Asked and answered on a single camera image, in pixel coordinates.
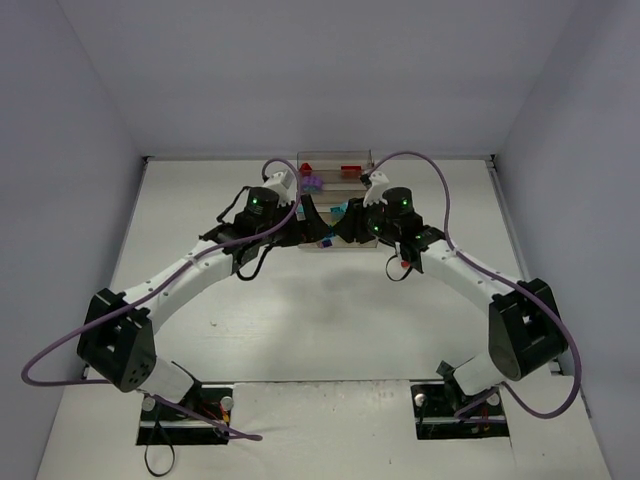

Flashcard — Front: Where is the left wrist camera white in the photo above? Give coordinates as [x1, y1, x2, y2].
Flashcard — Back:
[263, 170, 296, 207]

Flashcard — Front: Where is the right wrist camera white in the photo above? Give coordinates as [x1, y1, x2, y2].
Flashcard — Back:
[360, 170, 389, 208]

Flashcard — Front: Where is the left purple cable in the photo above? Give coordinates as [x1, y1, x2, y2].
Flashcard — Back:
[20, 159, 306, 442]

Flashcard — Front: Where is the clear bin nearest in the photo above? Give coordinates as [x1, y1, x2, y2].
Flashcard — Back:
[298, 213, 378, 250]

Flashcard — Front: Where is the black loop cable left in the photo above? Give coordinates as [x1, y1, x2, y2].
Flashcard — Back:
[144, 419, 177, 476]

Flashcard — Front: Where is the purple cable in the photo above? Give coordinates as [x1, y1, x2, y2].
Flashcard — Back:
[369, 152, 584, 419]
[20, 159, 306, 442]

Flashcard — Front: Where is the purple rounded lego brick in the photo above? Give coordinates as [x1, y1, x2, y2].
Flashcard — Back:
[302, 175, 324, 194]

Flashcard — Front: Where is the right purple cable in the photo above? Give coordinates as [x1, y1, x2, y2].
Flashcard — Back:
[369, 152, 584, 419]

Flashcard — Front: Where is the clear bin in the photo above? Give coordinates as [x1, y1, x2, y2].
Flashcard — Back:
[296, 150, 374, 171]
[311, 170, 365, 192]
[298, 213, 378, 250]
[311, 190, 359, 213]

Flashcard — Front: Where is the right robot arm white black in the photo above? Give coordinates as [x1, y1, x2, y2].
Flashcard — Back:
[334, 187, 569, 397]

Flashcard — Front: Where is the clear bin farthest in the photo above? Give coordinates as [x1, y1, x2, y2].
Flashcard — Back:
[296, 150, 374, 171]

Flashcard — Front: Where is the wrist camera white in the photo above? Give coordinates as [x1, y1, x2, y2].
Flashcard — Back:
[263, 170, 296, 207]
[360, 170, 389, 208]

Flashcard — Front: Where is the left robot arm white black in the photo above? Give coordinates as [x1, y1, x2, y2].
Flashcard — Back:
[77, 187, 330, 411]

